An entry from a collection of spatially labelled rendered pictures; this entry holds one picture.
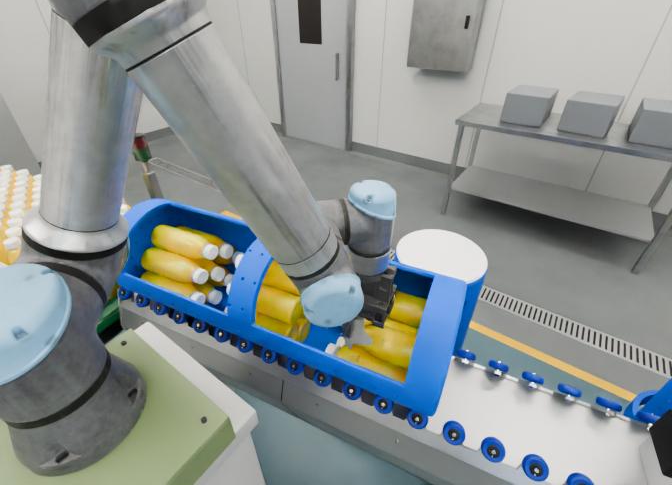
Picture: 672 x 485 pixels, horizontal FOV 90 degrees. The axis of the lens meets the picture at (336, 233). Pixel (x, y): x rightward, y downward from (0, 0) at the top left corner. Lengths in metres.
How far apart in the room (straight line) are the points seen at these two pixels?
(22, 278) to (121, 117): 0.21
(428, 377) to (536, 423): 0.36
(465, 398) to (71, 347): 0.77
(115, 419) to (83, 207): 0.27
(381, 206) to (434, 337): 0.26
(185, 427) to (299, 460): 1.29
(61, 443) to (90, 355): 0.11
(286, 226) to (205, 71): 0.15
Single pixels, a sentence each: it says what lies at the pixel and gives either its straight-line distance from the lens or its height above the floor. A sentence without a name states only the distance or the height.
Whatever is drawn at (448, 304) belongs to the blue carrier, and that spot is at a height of 1.23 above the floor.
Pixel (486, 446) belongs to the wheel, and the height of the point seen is 0.97.
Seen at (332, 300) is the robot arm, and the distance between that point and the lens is 0.39.
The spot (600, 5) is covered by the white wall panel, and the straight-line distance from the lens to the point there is 3.75.
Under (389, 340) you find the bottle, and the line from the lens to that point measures 0.72.
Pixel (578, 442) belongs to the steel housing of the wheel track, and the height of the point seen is 0.93.
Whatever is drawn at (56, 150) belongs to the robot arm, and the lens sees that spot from 0.49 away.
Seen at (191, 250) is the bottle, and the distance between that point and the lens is 0.96.
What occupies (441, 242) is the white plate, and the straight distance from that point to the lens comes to 1.16.
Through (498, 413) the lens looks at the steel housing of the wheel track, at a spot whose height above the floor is 0.93.
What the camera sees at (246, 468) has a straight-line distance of 0.76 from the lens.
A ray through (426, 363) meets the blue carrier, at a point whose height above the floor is 1.17.
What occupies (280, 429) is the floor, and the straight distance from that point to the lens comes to 1.89.
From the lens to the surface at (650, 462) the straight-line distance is 1.00.
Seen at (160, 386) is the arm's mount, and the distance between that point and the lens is 0.62.
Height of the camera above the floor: 1.69
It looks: 34 degrees down
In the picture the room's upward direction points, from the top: straight up
